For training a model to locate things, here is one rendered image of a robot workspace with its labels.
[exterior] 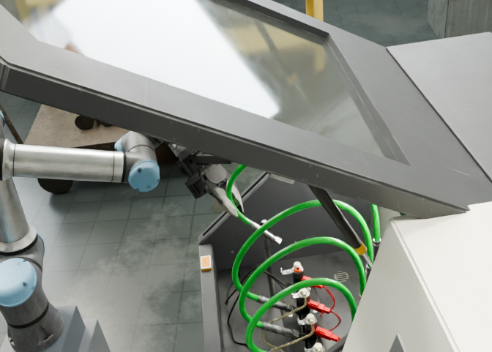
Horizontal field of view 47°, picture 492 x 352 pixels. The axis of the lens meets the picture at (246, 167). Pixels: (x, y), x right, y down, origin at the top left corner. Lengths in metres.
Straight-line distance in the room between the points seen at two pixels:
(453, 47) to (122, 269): 2.18
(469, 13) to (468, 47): 3.62
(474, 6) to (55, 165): 4.26
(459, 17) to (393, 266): 4.37
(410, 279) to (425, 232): 0.08
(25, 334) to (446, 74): 1.26
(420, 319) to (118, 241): 2.67
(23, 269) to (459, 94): 1.15
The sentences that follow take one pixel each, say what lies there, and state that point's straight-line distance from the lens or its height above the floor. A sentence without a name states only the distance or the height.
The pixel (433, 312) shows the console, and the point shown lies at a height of 1.54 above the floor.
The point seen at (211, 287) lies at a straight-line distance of 1.63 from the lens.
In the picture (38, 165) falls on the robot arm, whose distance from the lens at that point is 1.36.
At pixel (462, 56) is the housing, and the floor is 1.50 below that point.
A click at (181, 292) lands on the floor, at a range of 2.95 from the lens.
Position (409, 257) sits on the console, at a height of 1.55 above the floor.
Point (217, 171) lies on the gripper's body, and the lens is 1.46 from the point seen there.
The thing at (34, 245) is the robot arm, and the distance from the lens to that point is 1.68.
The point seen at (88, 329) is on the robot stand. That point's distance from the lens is 1.84.
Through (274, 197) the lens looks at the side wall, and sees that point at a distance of 1.67.
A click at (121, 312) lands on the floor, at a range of 2.95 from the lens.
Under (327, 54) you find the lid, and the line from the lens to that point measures 1.31.
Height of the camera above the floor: 2.13
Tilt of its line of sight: 35 degrees down
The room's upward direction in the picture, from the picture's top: 7 degrees counter-clockwise
